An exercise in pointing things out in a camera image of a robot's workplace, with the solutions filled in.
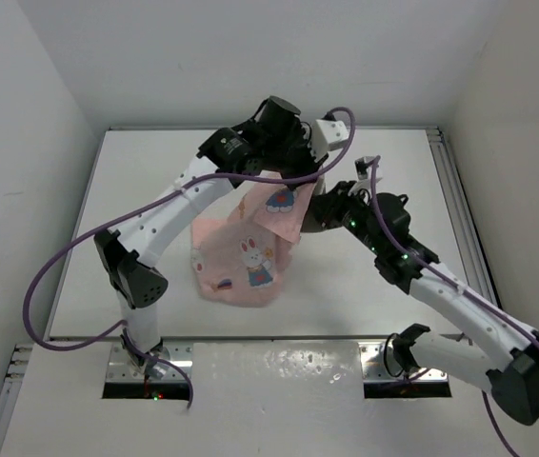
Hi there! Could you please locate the white front cover panel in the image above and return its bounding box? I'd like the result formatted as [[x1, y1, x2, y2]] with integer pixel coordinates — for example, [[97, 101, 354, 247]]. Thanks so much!
[[1, 341, 539, 456]]

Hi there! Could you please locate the pink bunny print pillowcase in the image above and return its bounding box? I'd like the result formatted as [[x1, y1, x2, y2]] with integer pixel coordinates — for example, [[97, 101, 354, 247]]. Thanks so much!
[[190, 183, 316, 307]]

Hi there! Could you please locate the aluminium frame rail right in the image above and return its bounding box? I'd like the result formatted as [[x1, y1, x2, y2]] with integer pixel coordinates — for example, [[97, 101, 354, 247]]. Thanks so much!
[[426, 128, 501, 307]]

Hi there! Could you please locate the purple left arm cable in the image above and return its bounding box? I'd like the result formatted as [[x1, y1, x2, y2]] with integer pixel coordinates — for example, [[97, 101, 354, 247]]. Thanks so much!
[[21, 107, 359, 410]]

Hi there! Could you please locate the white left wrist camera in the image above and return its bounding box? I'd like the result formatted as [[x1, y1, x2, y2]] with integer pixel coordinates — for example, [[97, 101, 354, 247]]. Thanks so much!
[[309, 119, 349, 163]]

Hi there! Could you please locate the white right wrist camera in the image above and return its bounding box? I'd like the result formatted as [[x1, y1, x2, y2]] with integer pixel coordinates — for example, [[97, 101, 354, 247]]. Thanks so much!
[[353, 156, 383, 192]]

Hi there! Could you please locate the aluminium frame rail left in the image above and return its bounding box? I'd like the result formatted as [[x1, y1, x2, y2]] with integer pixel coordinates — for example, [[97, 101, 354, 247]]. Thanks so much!
[[0, 344, 33, 452]]

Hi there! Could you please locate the aluminium frame rail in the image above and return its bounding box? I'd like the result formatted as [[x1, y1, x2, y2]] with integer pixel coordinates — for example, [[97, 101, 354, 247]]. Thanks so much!
[[426, 128, 501, 307], [0, 344, 33, 452]]

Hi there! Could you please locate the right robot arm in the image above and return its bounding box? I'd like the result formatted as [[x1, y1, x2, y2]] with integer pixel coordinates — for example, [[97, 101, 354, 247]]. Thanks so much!
[[307, 182, 539, 426]]

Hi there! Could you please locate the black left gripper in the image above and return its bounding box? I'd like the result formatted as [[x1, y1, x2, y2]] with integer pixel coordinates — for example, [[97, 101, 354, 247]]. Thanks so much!
[[263, 128, 327, 192]]

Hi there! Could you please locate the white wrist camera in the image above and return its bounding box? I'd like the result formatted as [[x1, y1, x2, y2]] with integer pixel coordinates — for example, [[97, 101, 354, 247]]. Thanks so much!
[[353, 156, 383, 192], [309, 119, 349, 163]]

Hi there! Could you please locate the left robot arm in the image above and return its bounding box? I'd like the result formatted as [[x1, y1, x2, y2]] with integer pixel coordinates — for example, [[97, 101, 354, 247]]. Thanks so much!
[[94, 96, 333, 379]]

